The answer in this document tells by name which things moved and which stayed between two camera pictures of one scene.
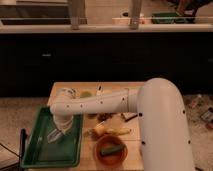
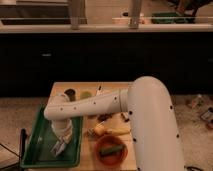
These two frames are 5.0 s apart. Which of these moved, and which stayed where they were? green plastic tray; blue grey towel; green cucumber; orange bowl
Moved: blue grey towel
Stayed: green cucumber; orange bowl; green plastic tray
